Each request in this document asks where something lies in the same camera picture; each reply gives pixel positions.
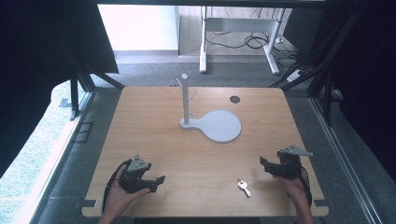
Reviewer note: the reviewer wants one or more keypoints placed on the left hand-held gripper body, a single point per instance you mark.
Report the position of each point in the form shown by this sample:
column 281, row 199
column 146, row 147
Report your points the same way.
column 134, row 179

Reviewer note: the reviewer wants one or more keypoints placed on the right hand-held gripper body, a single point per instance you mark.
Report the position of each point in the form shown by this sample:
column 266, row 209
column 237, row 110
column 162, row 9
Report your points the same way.
column 291, row 163

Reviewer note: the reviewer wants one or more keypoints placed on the silver key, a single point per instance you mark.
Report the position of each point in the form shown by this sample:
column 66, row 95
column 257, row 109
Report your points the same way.
column 243, row 187

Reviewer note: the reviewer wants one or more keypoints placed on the white key rack with pegs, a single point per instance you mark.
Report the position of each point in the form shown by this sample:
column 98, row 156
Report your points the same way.
column 218, row 124

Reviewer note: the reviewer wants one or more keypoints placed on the person's left hand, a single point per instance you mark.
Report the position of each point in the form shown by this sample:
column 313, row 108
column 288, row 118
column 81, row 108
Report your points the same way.
column 120, row 196

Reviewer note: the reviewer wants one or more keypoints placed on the person's right hand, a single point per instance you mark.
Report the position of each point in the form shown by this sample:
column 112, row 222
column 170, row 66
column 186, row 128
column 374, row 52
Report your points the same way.
column 291, row 188

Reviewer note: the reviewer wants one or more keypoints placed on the white power strip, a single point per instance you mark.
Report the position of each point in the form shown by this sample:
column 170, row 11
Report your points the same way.
column 294, row 75

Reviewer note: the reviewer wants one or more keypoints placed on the black metal stand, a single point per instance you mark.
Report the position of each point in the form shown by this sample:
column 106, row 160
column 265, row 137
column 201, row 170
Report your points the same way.
column 82, row 84
column 323, row 74

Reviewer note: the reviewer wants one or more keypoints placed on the dark curtain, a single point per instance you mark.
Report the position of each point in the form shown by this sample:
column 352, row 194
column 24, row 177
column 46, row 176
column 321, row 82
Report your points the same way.
column 367, row 77
column 37, row 62

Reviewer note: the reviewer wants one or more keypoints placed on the white cabinet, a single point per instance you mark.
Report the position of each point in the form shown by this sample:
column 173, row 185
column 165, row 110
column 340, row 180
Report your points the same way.
column 138, row 28

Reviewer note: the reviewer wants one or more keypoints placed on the aluminium floor rail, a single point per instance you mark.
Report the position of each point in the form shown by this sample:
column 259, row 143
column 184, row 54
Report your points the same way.
column 345, row 161
column 53, row 168

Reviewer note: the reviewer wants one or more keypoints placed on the white desk frame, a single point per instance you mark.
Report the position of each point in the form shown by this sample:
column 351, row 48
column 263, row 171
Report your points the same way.
column 239, row 25

